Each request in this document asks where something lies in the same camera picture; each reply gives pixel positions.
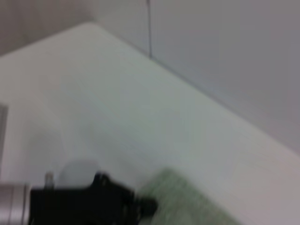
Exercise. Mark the green ribbed towel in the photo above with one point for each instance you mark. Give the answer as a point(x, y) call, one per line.
point(187, 206)

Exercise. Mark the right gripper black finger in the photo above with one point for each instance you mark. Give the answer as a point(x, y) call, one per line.
point(147, 205)

